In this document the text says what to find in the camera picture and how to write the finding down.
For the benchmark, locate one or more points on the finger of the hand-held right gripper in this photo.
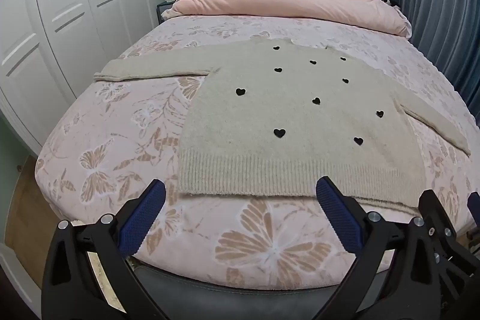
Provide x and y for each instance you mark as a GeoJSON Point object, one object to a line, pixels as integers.
{"type": "Point", "coordinates": [474, 209]}
{"type": "Point", "coordinates": [431, 207]}

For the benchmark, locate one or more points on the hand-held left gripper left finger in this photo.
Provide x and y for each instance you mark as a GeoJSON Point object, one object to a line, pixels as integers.
{"type": "Point", "coordinates": [144, 213]}

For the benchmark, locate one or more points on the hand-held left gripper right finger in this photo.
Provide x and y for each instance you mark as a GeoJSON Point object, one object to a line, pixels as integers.
{"type": "Point", "coordinates": [337, 218]}

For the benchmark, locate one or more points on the beige knit sweater black hearts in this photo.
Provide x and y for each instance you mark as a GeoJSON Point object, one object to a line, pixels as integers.
{"type": "Point", "coordinates": [300, 140]}

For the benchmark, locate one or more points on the bed with pink butterfly sheet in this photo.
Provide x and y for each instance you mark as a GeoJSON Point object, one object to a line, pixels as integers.
{"type": "Point", "coordinates": [123, 140]}

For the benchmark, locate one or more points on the dark nightstand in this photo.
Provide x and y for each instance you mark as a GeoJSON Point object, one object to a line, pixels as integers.
{"type": "Point", "coordinates": [163, 14]}

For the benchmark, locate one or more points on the white wardrobe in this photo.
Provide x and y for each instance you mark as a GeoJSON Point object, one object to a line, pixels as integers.
{"type": "Point", "coordinates": [75, 5]}

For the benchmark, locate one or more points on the pink duvet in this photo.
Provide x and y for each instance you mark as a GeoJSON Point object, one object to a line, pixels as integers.
{"type": "Point", "coordinates": [292, 1]}

